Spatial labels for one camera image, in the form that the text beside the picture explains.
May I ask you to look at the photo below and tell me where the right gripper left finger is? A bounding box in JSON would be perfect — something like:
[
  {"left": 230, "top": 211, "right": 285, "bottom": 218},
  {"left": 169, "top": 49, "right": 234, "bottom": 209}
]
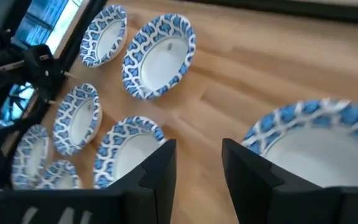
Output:
[{"left": 107, "top": 138, "right": 178, "bottom": 224}]

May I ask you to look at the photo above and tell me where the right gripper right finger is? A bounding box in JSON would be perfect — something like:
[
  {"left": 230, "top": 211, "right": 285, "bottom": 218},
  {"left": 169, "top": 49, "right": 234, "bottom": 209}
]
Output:
[{"left": 221, "top": 138, "right": 343, "bottom": 224}]

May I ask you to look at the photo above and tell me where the blue patterned paper bowl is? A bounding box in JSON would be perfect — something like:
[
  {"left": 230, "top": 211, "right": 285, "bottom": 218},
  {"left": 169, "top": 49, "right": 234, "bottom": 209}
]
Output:
[
  {"left": 52, "top": 82, "right": 103, "bottom": 157},
  {"left": 93, "top": 116, "right": 167, "bottom": 190},
  {"left": 35, "top": 159, "right": 83, "bottom": 190},
  {"left": 10, "top": 124, "right": 50, "bottom": 190},
  {"left": 241, "top": 98, "right": 358, "bottom": 189},
  {"left": 121, "top": 12, "right": 197, "bottom": 101},
  {"left": 78, "top": 4, "right": 128, "bottom": 68}
]

